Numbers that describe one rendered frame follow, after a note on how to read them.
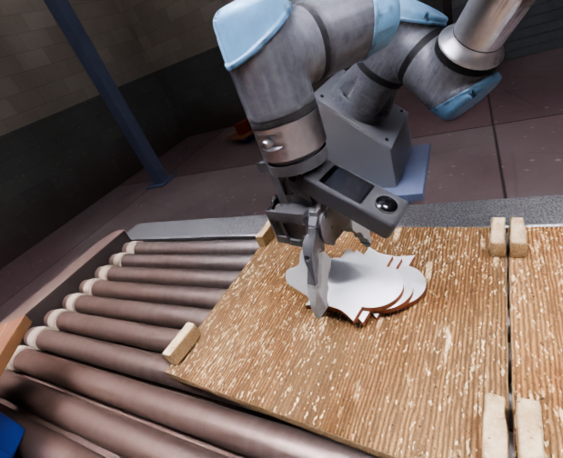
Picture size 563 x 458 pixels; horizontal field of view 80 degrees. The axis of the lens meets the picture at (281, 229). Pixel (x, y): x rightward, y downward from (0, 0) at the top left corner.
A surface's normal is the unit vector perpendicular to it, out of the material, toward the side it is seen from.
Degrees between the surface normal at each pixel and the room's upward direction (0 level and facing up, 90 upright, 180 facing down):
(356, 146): 90
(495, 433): 5
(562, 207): 0
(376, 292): 0
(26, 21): 90
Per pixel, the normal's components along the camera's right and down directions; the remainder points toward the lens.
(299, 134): 0.33, 0.41
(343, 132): -0.44, 0.60
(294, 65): 0.58, 0.36
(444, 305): -0.33, -0.80
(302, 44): 0.40, 0.17
